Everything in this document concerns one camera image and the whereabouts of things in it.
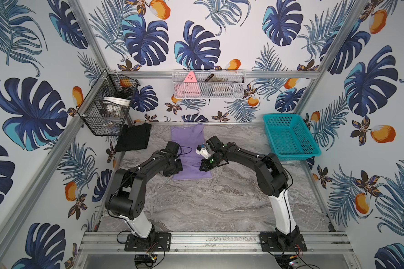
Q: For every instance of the pink triangular item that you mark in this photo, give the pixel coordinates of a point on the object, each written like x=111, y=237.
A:
x=187, y=88

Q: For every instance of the purple t-shirt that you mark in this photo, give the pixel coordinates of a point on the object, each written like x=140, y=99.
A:
x=189, y=138

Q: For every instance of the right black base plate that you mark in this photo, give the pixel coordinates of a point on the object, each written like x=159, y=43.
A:
x=278, y=242

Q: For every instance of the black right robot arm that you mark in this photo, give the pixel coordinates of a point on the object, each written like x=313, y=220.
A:
x=272, y=179

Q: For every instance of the folded black t-shirt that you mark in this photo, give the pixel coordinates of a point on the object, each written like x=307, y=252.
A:
x=133, y=138

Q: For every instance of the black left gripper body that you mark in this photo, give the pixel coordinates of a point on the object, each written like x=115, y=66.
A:
x=174, y=166

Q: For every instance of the aluminium frame bar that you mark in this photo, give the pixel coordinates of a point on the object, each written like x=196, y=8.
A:
x=248, y=74

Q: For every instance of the aluminium front rail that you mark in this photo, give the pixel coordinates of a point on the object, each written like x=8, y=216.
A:
x=215, y=243

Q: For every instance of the teal plastic basket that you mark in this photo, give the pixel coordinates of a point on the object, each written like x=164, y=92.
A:
x=289, y=137

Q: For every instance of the black wire basket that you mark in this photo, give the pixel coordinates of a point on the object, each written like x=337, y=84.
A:
x=105, y=118

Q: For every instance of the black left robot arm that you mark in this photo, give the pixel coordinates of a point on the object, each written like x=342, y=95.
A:
x=126, y=199

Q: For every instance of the white wire wall basket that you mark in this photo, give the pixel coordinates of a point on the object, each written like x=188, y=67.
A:
x=217, y=86

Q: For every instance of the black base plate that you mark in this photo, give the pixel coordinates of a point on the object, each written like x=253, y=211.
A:
x=278, y=242
x=148, y=241

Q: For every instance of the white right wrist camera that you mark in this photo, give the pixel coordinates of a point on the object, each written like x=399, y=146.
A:
x=203, y=151

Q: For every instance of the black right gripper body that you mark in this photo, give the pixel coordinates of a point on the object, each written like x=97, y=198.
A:
x=210, y=162

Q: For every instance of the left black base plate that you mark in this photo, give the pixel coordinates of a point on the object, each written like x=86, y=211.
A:
x=148, y=241

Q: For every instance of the white bowl in basket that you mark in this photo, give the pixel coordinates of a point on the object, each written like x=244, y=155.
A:
x=117, y=101

